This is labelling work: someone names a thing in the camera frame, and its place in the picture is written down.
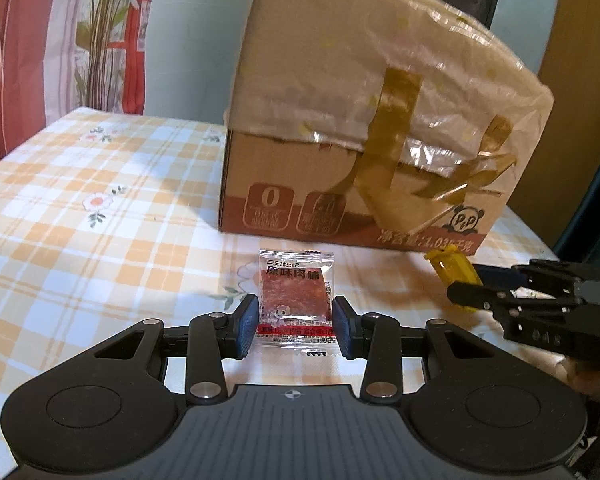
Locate wooden door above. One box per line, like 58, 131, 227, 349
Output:
537, 0, 600, 201

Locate printed backdrop cloth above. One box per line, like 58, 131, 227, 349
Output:
0, 0, 156, 176

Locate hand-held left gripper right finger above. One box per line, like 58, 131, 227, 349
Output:
332, 296, 496, 405

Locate clear red jerky packet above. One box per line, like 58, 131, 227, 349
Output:
257, 249, 337, 356

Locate cardboard box with plastic liner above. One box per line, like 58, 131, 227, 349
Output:
216, 0, 553, 256

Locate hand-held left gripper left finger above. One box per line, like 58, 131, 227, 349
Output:
95, 294, 260, 405

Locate yellow snack packet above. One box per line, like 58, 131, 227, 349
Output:
425, 247, 481, 311

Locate person's right hand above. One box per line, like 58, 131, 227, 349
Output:
555, 352, 600, 397

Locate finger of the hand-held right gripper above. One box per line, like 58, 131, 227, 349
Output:
447, 282, 518, 318
472, 260, 600, 301

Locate plaid floral tablecloth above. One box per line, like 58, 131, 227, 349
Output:
0, 106, 563, 396

